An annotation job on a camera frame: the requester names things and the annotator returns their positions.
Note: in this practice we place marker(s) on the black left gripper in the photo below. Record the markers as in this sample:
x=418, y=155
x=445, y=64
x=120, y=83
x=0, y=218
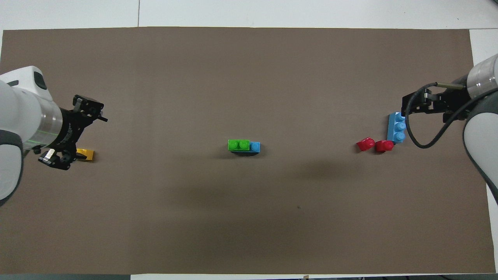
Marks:
x=72, y=124

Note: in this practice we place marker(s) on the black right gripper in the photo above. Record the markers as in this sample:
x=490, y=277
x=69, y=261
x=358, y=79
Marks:
x=451, y=101

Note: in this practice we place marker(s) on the green two-stud toy brick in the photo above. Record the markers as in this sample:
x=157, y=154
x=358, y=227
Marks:
x=238, y=145

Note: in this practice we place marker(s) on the blue three-stud toy brick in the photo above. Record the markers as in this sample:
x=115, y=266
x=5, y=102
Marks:
x=255, y=147
x=396, y=128

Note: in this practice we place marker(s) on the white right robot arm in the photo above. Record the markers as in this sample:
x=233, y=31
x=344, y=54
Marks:
x=482, y=132

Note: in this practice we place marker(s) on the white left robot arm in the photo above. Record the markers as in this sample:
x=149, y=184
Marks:
x=19, y=109

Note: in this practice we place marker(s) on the yellow two-stud toy brick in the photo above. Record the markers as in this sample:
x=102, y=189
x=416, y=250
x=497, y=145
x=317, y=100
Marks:
x=89, y=154

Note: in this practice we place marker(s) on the red one-stud toy brick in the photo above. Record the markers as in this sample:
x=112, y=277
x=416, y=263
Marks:
x=365, y=144
x=384, y=146

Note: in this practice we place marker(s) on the brown table mat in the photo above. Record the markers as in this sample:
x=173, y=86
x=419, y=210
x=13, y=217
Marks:
x=249, y=217

